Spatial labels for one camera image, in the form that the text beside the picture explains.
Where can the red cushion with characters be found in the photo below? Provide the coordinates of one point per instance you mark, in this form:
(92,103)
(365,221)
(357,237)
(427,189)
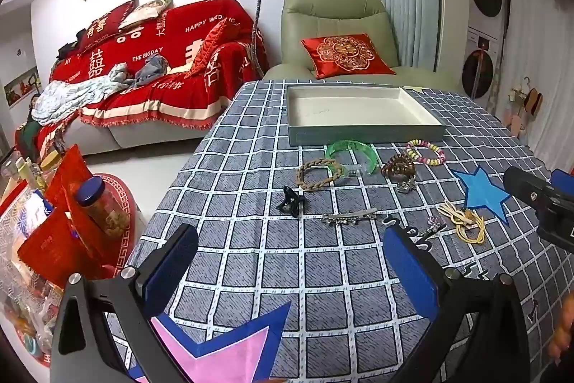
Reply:
(107,24)

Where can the red printed blanket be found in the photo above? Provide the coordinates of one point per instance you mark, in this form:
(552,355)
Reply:
(179,33)

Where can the green armchair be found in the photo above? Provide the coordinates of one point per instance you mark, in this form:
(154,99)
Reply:
(332,10)

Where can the red gift packet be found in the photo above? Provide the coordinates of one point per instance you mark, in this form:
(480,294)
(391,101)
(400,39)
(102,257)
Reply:
(49,248)
(67,176)

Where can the red patterned round table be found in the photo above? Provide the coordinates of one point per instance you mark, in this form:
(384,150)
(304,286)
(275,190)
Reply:
(128,208)

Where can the grey sofa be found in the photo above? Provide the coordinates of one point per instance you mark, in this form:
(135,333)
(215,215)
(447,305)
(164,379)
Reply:
(134,136)

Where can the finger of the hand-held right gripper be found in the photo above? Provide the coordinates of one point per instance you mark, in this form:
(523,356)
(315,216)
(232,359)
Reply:
(563,177)
(524,188)

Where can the black hair claw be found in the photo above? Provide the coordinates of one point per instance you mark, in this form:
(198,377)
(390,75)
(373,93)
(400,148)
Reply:
(291,201)

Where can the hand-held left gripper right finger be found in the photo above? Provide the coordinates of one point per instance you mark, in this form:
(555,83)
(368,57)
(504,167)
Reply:
(412,271)

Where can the red satin cushion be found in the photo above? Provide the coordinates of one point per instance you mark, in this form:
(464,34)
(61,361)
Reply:
(210,46)

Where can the green translucent bangle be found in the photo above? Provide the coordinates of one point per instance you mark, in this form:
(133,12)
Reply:
(341,147)

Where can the pale blue blanket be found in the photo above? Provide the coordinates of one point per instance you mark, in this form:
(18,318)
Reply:
(71,96)

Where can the white shallow tray box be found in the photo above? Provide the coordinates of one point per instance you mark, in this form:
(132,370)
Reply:
(349,109)

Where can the grey garment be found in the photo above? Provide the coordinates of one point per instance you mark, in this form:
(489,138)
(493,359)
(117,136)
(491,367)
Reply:
(150,69)

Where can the silver hair clip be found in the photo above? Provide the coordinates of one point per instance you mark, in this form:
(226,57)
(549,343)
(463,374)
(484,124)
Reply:
(349,216)

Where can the cream printed cushion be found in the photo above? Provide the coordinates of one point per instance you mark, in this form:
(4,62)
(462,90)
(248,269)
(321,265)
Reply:
(148,10)

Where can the jar with blue lid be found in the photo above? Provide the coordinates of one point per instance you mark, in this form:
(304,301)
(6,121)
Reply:
(103,212)

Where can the white front-load washing machine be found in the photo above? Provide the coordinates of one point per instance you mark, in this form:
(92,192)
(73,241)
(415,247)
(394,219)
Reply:
(477,69)

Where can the grey checked tablecloth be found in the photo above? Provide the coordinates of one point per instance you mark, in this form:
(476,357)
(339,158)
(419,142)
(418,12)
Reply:
(269,275)

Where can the yellow-green bottle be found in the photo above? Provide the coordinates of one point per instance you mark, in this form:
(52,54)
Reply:
(38,179)

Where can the landscape wall painting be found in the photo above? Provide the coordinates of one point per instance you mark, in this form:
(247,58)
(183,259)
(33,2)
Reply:
(20,87)

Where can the silver heart pendant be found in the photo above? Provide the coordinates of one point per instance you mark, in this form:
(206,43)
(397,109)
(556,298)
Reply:
(406,185)

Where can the pink gem brooch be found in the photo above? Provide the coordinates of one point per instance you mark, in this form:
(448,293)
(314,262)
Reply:
(434,223)

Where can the red embroidered cushion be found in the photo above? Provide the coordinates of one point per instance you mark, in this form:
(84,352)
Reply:
(349,55)

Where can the person's right hand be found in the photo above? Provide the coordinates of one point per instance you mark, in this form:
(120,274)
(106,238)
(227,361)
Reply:
(564,333)

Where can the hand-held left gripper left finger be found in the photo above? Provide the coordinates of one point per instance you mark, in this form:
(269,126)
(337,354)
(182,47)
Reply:
(168,271)

